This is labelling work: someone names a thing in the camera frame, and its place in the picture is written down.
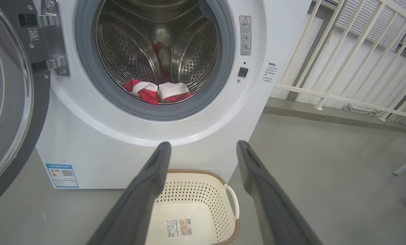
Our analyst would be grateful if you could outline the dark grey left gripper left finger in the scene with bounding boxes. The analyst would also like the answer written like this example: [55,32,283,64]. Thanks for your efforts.
[87,142,172,245]

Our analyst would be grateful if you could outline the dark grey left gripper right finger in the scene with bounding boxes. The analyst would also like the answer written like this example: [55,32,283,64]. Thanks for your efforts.
[236,140,322,245]

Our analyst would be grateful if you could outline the red and white garment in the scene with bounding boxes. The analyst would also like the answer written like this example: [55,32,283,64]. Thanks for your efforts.
[122,79,194,106]

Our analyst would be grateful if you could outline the dark washing machine door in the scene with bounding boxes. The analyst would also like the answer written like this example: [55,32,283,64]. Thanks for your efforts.
[0,0,50,211]

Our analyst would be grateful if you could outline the white product label sticker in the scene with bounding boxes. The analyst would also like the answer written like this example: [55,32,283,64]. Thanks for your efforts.
[166,218,193,239]

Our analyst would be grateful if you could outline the cream perforated laundry basket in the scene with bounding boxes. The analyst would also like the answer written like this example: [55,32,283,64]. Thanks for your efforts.
[145,169,241,245]

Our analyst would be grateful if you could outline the white front-load washing machine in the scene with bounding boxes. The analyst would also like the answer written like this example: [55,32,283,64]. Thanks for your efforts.
[36,0,312,189]

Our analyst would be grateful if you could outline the grey rubber door gasket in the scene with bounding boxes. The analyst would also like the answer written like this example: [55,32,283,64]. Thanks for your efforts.
[74,0,235,121]

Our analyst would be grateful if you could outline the metal washing machine door hinge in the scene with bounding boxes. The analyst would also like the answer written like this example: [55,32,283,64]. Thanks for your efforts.
[18,0,70,77]

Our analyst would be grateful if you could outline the blue energy label sticker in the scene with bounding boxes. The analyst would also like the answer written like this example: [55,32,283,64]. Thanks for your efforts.
[46,164,79,188]

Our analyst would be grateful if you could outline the white metal railing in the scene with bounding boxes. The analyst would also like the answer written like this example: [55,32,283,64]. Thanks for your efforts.
[274,0,406,122]

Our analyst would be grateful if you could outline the grey warning sticker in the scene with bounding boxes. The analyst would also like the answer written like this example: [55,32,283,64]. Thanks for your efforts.
[239,15,252,56]

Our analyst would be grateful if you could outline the grey slatted window blinds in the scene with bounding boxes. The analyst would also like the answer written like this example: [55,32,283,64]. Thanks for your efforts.
[336,0,406,55]

